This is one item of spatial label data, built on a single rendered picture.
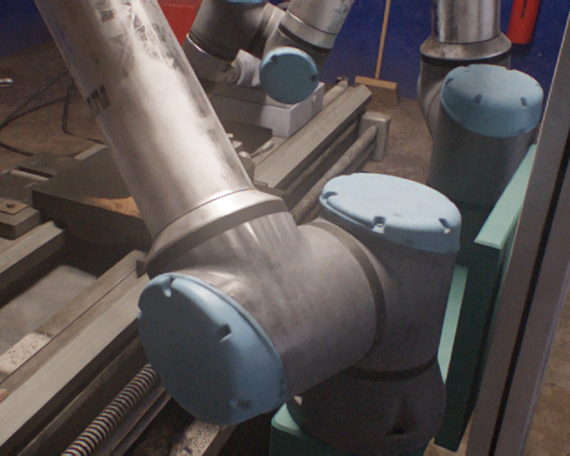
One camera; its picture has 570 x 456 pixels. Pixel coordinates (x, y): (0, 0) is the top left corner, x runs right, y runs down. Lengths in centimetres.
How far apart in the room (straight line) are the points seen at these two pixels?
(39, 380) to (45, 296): 49
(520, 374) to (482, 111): 41
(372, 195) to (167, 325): 25
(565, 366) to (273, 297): 263
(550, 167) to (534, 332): 20
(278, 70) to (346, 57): 476
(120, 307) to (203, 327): 109
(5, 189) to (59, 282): 31
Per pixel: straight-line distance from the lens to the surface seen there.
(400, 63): 586
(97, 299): 180
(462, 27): 136
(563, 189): 86
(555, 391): 312
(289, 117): 265
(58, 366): 161
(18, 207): 210
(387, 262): 77
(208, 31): 136
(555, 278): 90
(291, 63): 120
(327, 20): 120
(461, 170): 123
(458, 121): 121
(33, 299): 202
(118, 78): 77
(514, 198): 101
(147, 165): 75
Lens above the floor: 182
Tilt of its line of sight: 28 degrees down
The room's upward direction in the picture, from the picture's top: 5 degrees clockwise
